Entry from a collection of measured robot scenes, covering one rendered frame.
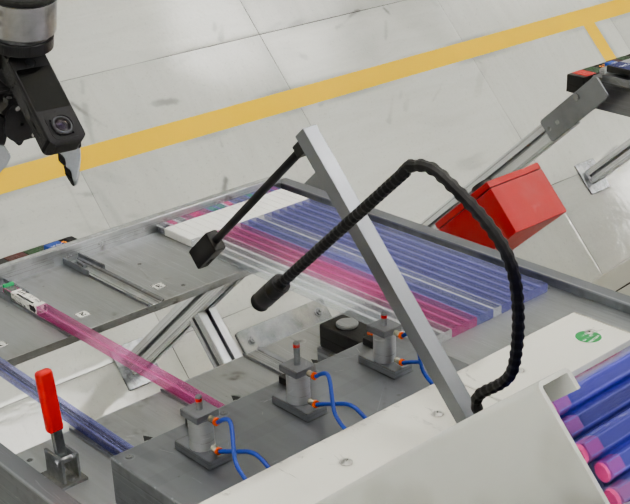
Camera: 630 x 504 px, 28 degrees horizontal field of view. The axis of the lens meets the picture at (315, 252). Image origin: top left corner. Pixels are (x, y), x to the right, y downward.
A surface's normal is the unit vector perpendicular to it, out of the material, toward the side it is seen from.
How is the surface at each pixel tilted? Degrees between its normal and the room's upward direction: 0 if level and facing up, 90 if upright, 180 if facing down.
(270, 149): 0
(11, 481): 90
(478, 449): 90
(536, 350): 48
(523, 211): 0
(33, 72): 3
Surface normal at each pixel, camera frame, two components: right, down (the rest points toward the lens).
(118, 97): 0.47, -0.42
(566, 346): -0.04, -0.92
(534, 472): -0.74, 0.29
